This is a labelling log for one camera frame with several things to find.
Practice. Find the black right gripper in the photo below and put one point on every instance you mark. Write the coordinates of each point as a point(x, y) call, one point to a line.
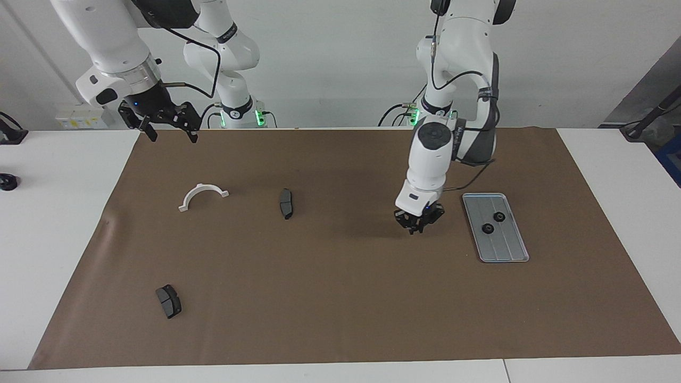
point(154, 109)

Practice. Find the black desk clamp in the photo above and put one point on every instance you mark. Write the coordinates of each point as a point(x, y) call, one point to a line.
point(10, 135)

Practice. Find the black stand pole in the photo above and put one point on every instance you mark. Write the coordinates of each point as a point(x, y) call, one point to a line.
point(652, 114)

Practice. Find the white semicircular pipe clamp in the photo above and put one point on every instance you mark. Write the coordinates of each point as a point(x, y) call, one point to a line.
point(183, 208)

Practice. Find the grey brake pad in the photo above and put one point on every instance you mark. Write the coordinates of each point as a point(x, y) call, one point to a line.
point(169, 302)
point(286, 203)

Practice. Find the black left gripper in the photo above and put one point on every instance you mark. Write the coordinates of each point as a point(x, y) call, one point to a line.
point(420, 214)

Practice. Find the white wall socket box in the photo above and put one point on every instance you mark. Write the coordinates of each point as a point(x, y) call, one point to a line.
point(82, 117)

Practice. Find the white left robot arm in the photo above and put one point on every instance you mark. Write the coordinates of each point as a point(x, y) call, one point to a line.
point(431, 165)

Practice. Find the brown table mat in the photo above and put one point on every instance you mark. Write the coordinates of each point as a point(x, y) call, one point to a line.
point(372, 292)

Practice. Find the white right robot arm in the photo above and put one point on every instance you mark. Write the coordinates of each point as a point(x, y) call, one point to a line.
point(106, 37)

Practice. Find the black round knob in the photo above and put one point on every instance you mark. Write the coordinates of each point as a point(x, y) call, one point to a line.
point(7, 182)

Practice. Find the silver metal tray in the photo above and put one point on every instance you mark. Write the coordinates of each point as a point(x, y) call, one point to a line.
point(503, 244)

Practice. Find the blue crate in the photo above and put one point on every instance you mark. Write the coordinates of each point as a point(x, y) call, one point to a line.
point(671, 159)

